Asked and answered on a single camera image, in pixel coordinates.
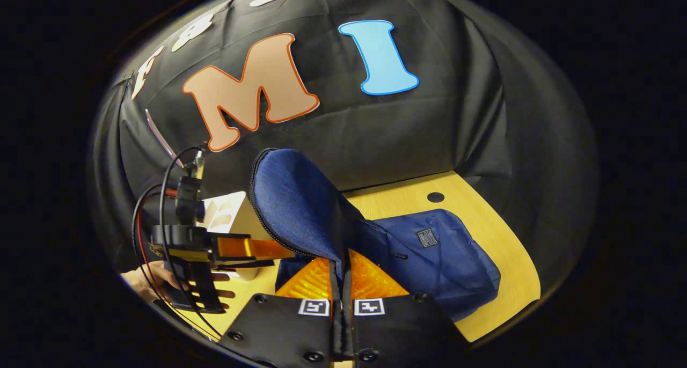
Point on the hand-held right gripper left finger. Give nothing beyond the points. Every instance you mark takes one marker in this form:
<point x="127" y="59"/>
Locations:
<point x="279" y="330"/>

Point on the blue schoolbag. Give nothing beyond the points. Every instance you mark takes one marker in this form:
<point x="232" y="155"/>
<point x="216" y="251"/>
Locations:
<point x="300" y="207"/>

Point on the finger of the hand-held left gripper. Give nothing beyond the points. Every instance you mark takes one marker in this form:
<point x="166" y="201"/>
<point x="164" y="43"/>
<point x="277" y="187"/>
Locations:
<point x="236" y="265"/>
<point x="252" y="247"/>

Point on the black round table grommet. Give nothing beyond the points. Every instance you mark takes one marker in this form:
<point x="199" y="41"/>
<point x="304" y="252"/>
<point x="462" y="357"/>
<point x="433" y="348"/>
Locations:
<point x="435" y="197"/>

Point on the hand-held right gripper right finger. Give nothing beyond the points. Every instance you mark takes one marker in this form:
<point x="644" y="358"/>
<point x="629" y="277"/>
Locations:
<point x="402" y="330"/>

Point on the white bookshelf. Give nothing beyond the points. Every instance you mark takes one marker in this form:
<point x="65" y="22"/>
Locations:
<point x="236" y="212"/>

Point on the black backdrop cloth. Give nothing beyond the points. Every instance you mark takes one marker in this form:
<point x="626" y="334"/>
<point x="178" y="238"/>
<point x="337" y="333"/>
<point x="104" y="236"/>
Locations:
<point x="402" y="132"/>

